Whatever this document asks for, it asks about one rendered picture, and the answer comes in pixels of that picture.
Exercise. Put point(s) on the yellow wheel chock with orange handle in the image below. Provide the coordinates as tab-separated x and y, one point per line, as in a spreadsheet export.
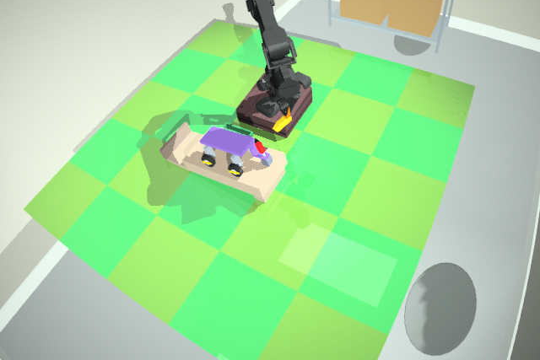
282	122

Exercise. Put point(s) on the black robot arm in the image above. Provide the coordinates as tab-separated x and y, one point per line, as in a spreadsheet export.
275	46

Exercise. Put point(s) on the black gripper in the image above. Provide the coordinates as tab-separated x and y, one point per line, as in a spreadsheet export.
270	107

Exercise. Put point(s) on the red-headed metal pin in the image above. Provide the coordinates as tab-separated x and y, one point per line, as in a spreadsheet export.
260	148

